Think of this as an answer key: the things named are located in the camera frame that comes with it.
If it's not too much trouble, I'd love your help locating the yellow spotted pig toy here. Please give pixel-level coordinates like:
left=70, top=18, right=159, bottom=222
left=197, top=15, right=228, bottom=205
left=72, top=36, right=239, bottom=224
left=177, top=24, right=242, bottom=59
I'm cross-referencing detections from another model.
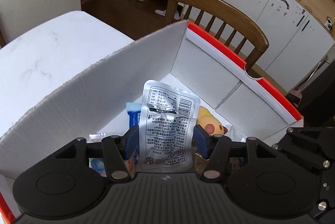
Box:
left=196, top=106, right=228, bottom=135

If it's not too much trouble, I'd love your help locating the blue wafer snack packet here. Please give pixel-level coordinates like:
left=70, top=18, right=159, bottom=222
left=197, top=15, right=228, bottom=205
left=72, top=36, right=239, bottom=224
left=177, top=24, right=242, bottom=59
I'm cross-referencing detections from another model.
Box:
left=126, top=102, right=141, bottom=128

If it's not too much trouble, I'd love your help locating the blueberry bread package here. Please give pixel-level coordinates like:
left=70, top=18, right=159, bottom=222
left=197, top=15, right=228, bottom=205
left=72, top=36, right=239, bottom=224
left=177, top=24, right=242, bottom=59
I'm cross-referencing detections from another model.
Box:
left=88, top=148, right=139, bottom=180

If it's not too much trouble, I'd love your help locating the silver foil printed pouch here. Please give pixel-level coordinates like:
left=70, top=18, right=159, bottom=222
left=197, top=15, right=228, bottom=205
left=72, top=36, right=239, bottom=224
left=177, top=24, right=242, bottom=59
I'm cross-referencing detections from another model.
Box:
left=136, top=80, right=200, bottom=173

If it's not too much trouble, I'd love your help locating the white grey tissue pack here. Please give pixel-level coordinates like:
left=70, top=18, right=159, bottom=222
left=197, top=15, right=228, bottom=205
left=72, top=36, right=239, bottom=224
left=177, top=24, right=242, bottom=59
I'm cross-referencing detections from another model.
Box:
left=88, top=133, right=107, bottom=143

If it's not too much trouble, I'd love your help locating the red cardboard shoe box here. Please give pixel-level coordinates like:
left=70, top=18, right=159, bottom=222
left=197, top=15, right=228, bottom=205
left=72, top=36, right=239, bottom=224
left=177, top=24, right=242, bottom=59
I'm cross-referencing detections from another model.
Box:
left=1, top=23, right=303, bottom=223

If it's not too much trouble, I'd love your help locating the wooden chair beside box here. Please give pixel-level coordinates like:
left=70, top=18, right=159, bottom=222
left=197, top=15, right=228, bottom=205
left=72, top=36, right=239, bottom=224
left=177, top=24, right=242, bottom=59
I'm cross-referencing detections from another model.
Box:
left=164, top=0, right=270, bottom=71

